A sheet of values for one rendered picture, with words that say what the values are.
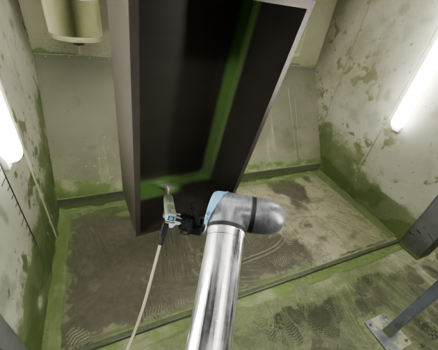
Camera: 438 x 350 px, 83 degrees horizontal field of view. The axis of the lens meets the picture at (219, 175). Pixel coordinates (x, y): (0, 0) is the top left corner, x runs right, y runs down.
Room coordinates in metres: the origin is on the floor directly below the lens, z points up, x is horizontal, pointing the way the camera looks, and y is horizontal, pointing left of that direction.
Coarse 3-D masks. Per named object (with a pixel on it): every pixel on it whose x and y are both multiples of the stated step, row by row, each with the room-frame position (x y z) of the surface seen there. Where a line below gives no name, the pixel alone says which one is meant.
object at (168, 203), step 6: (168, 192) 1.11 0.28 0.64; (168, 198) 1.00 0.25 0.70; (168, 204) 0.91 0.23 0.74; (174, 204) 0.94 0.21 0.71; (168, 210) 0.83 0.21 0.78; (174, 210) 0.85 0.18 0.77; (168, 216) 0.79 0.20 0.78; (174, 216) 0.80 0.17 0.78; (168, 222) 0.78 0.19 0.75; (174, 222) 0.79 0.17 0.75; (162, 228) 0.83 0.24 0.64; (162, 234) 0.82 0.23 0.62; (162, 240) 0.81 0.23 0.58
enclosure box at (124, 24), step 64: (128, 0) 0.72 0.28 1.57; (192, 0) 1.18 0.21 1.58; (256, 0) 0.91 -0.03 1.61; (128, 64) 0.77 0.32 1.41; (192, 64) 1.25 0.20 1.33; (256, 64) 1.24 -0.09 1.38; (128, 128) 0.85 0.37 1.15; (192, 128) 1.34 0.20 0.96; (256, 128) 1.15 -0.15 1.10; (128, 192) 1.00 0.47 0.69; (192, 192) 1.31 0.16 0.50
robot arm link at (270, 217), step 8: (264, 200) 0.61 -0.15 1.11; (264, 208) 0.57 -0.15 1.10; (272, 208) 0.58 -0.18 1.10; (280, 208) 0.61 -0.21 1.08; (256, 216) 0.55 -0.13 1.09; (264, 216) 0.55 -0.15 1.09; (272, 216) 0.56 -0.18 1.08; (280, 216) 0.59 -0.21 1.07; (256, 224) 0.54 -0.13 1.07; (264, 224) 0.54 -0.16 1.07; (272, 224) 0.55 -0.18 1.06; (280, 224) 0.58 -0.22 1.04; (256, 232) 0.54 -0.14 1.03; (264, 232) 0.54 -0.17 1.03; (272, 232) 0.56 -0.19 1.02
